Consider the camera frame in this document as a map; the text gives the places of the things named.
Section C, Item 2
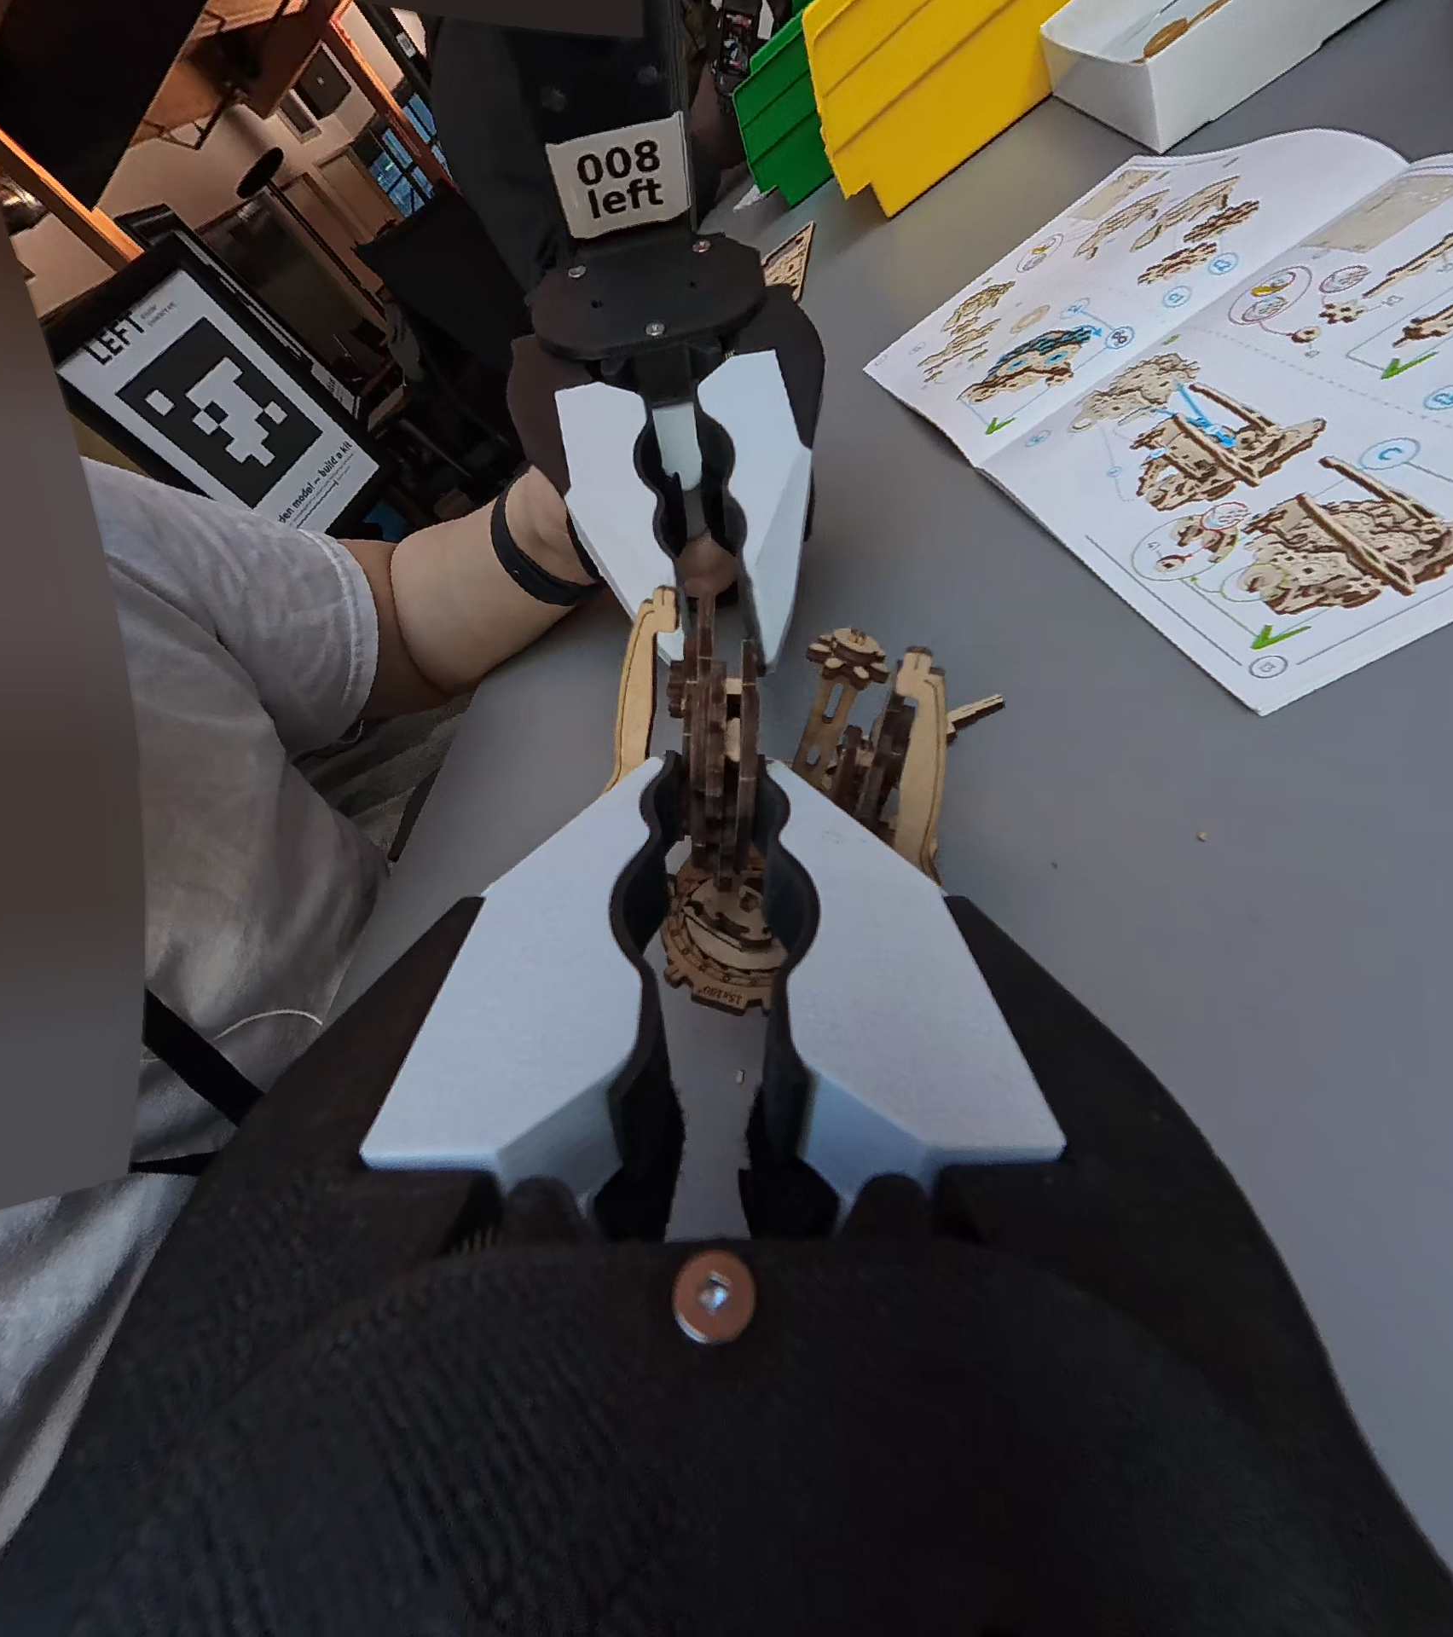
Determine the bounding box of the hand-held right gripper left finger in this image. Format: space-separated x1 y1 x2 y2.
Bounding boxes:
358 752 691 1238

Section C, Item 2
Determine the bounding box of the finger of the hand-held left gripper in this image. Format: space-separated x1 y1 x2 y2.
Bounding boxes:
694 348 819 675
553 380 691 631

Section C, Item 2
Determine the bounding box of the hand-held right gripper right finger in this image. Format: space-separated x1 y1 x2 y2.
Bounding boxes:
745 760 1068 1238

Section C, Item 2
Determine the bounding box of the wooden mechanical model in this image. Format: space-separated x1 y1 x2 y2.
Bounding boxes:
604 581 1008 1018

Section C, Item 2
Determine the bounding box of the person's left forearm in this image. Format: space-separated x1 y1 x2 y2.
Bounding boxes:
336 511 575 721

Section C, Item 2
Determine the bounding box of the person's left hand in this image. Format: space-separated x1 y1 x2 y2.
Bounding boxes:
519 470 609 593

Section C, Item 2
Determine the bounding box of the black wristband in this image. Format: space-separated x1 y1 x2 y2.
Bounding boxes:
490 470 601 608

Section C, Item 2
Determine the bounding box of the green plastic bin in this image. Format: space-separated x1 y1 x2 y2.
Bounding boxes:
732 5 856 209

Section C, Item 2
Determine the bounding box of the yellow plastic bin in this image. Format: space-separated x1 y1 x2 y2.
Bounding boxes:
800 0 1075 220

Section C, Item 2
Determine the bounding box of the black framed marker sign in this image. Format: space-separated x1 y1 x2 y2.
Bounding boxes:
46 226 386 539

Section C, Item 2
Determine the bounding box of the white cardboard box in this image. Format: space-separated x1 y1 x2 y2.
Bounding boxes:
1039 0 1382 155

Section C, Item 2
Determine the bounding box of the printed instruction booklet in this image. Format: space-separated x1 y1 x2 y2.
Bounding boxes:
865 128 1453 718

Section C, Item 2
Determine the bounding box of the black strap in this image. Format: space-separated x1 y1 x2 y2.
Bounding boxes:
138 987 266 1176

